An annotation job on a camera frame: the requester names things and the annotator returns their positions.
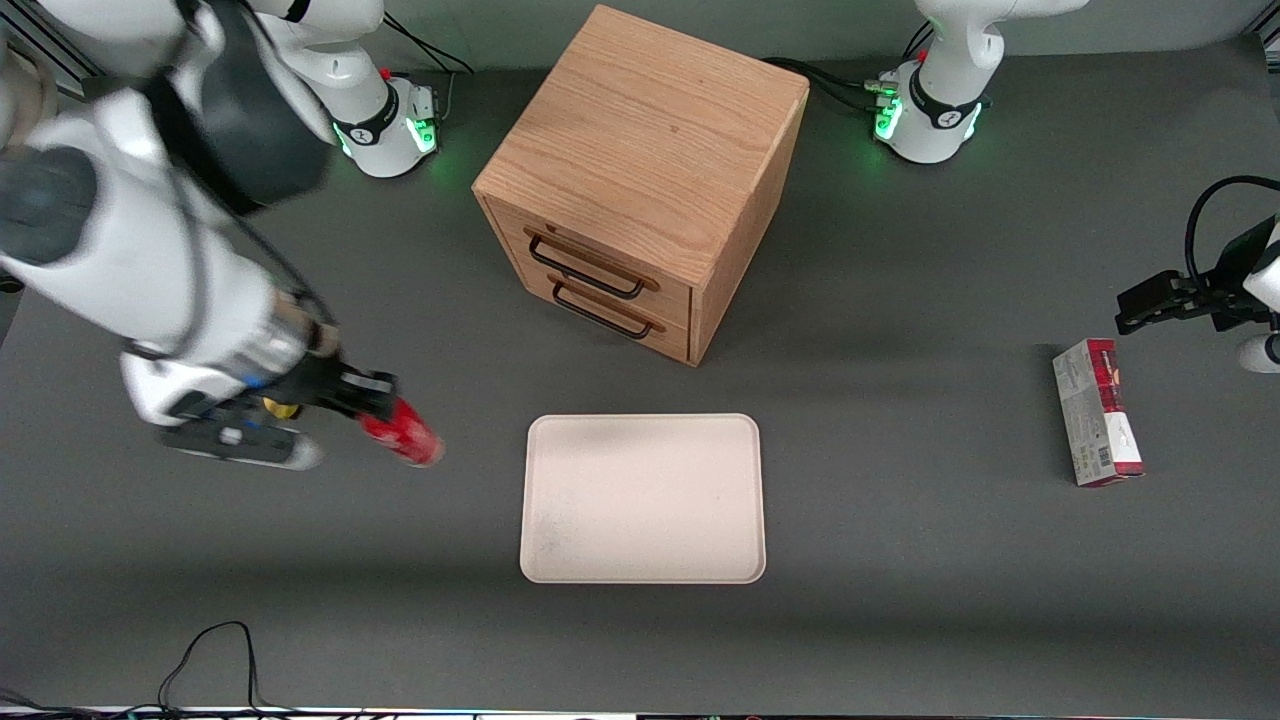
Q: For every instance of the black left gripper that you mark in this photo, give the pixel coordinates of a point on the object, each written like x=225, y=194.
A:
x=1222, y=297

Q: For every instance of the wooden two-drawer cabinet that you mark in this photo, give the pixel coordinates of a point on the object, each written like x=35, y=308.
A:
x=650, y=150

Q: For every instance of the beige rectangular tray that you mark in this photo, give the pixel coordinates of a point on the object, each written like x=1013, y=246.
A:
x=643, y=498

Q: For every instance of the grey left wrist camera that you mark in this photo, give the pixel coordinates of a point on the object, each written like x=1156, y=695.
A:
x=1262, y=353

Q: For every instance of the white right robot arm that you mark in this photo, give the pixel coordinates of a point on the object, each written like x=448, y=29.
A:
x=150, y=220

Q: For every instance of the yellow lemon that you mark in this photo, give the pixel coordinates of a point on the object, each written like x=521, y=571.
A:
x=283, y=408

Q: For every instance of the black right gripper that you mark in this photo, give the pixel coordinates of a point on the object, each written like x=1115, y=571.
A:
x=322, y=382

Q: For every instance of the grey and red carton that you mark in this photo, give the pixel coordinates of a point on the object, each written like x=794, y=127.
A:
x=1097, y=412

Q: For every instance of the red soda can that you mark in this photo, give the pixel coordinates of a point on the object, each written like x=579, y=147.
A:
x=408, y=436

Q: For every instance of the aluminium frame rail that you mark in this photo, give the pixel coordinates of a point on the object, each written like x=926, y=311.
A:
x=60, y=60

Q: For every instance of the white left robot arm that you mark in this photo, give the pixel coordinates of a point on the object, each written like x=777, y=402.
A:
x=945, y=90

